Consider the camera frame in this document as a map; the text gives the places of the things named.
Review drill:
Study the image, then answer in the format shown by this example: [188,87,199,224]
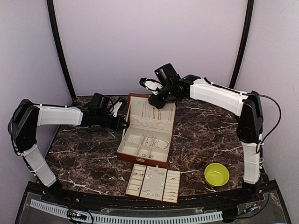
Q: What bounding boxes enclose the lime green bowl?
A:
[204,163,230,187]

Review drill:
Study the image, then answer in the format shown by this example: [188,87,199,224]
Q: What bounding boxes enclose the right black frame post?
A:
[229,0,254,89]

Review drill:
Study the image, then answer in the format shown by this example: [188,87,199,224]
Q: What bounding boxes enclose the thin silver bangle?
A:
[131,136,142,144]

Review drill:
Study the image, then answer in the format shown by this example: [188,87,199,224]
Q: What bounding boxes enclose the left black frame post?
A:
[46,0,77,100]

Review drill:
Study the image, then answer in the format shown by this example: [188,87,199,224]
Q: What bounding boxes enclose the red jewelry tray insert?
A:
[125,164,181,203]

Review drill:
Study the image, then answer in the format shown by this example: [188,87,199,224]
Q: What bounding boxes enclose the red jewelry box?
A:
[117,93,177,168]

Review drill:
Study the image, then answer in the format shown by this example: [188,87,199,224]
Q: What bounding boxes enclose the white slotted cable duct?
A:
[29,199,223,224]

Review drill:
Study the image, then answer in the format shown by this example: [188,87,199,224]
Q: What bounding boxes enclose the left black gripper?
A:
[96,111,129,132]

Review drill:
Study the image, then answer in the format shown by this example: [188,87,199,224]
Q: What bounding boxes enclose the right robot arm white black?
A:
[139,63,282,203]

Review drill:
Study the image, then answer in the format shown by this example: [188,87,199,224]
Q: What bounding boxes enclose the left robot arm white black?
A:
[7,93,128,203]

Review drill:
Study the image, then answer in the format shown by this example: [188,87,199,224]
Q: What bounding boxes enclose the black frame post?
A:
[46,0,77,100]
[229,0,254,89]

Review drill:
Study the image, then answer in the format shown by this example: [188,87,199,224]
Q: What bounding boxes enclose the silver pearl open bangle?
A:
[154,140,170,149]

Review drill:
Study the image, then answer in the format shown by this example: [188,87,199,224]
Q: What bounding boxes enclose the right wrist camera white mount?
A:
[139,77,163,95]

